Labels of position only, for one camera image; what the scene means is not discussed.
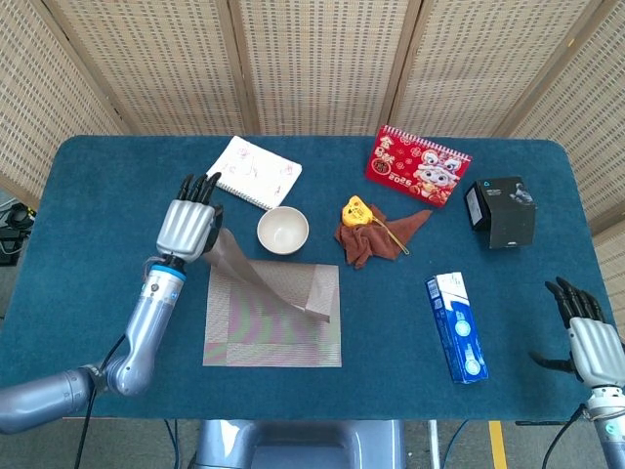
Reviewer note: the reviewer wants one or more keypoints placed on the black cardboard box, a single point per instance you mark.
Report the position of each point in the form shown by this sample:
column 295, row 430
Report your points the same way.
column 508, row 215

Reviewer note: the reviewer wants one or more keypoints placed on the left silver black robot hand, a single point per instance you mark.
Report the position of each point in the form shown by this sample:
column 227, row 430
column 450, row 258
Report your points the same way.
column 185, row 225

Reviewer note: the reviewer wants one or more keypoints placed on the white table leg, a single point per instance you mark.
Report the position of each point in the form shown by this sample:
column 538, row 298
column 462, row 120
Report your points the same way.
column 433, row 444

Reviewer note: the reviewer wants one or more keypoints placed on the white spiral notebook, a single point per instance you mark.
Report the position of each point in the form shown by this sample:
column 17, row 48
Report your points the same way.
column 254, row 171

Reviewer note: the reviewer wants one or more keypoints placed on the blue-grey robot torso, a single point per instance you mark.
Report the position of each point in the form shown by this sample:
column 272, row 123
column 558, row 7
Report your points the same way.
column 293, row 444

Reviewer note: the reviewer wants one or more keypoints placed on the blue and white carton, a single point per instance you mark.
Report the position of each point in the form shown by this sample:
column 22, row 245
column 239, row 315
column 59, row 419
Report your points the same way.
column 459, row 332

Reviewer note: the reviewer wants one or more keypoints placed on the blue felt table cover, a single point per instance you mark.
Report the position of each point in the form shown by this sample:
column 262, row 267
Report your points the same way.
column 97, row 220

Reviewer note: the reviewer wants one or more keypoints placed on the brown microfibre cloth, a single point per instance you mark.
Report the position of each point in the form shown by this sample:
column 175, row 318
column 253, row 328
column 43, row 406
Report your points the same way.
column 366, row 244

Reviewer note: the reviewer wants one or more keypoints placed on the woven rattan folding screen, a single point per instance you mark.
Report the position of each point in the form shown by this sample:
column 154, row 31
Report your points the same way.
column 317, row 63

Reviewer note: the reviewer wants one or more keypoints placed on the yellow tape measure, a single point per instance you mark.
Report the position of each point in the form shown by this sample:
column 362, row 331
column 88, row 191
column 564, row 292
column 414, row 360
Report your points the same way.
column 355, row 212

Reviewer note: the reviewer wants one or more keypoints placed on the grey woven placemat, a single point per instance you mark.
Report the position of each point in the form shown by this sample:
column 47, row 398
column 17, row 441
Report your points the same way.
column 273, row 337

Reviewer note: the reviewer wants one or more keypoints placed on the red 2026 desk calendar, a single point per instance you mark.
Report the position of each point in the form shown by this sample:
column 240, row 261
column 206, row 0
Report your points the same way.
column 395, row 166

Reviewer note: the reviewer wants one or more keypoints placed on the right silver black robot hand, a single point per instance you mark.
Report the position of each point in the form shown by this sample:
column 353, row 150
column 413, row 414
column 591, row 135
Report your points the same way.
column 595, row 347

